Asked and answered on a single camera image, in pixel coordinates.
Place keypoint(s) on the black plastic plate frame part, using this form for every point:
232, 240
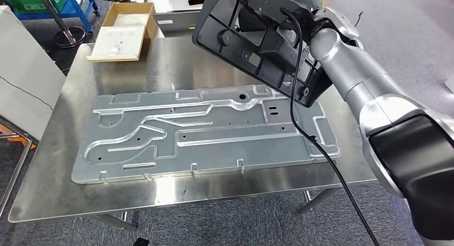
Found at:
227, 42

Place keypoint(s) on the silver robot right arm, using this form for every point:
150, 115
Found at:
372, 95

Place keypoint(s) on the stainless steel workbench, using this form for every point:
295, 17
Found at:
142, 59

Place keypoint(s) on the black phone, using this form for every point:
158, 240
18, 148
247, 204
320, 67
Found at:
196, 2

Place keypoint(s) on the grey laptop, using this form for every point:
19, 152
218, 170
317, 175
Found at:
177, 22

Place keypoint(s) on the white table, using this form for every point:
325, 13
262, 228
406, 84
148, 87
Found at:
170, 3

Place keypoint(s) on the grey stamped metal plate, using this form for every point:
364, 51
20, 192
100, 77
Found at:
198, 141

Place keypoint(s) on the cardboard box with white foam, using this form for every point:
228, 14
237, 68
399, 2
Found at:
120, 38

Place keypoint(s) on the blue rack with green crates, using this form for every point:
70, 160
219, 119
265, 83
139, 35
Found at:
35, 3

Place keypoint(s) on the white panel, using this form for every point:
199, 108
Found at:
25, 81

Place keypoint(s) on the small black floor object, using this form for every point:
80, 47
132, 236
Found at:
141, 242

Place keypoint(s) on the orange object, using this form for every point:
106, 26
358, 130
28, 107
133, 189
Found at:
17, 139

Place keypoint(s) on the chrome stanchion post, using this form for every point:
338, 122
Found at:
67, 35

